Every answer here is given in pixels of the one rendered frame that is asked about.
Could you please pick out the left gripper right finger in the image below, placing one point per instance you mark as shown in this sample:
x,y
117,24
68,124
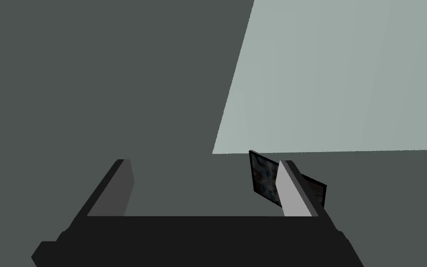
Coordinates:
x,y
295,193

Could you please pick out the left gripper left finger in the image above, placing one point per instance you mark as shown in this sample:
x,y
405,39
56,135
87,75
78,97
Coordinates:
x,y
111,193

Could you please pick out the black framed wall picture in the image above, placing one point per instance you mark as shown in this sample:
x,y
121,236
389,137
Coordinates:
x,y
265,180

